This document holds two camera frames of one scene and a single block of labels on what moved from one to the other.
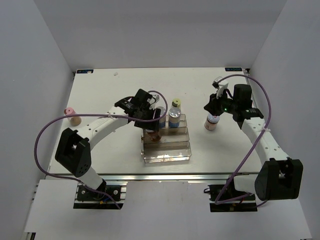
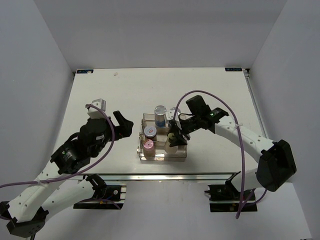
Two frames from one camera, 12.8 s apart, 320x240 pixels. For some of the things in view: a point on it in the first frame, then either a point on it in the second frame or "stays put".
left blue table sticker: (85, 71) stays put
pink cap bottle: (75, 121) -> (149, 149)
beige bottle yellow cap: (176, 102) -> (168, 149)
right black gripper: (212, 106) -> (178, 131)
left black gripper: (153, 126) -> (125, 129)
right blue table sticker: (233, 69) stays put
